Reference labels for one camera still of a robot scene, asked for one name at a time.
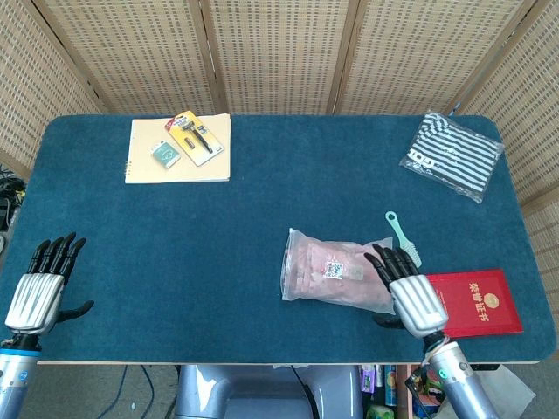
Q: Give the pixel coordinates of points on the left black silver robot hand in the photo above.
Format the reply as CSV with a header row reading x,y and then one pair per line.
x,y
32,301

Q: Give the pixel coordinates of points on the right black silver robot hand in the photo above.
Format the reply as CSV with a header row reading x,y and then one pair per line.
x,y
415,301

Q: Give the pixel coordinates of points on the pink cloth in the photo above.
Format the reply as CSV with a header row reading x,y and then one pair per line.
x,y
314,270

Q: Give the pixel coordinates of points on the clear plastic zip bag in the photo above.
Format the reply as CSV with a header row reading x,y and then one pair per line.
x,y
305,244

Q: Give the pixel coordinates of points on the striped packaged garment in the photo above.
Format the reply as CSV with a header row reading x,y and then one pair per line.
x,y
454,153

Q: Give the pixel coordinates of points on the mint green hairbrush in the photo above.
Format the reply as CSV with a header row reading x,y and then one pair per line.
x,y
399,238

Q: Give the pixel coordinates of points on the red certificate book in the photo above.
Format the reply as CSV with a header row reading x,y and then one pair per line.
x,y
480,301

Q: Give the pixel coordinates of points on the shelf with colourful packages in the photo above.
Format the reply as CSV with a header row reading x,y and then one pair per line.
x,y
384,388

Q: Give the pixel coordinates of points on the grey robot torso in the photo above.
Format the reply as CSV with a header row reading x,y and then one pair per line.
x,y
262,393

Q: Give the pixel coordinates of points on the beige spiral notebook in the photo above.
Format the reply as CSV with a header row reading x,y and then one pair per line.
x,y
144,161

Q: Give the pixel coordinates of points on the blue felt table cover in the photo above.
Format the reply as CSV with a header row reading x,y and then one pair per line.
x,y
218,262

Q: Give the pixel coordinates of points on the small green white box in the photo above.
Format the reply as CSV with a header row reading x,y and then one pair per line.
x,y
165,153

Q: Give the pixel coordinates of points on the yellow razor blister pack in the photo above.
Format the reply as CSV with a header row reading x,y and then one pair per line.
x,y
194,142

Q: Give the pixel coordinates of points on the woven wooden folding screen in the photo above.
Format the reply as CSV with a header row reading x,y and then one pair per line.
x,y
279,52

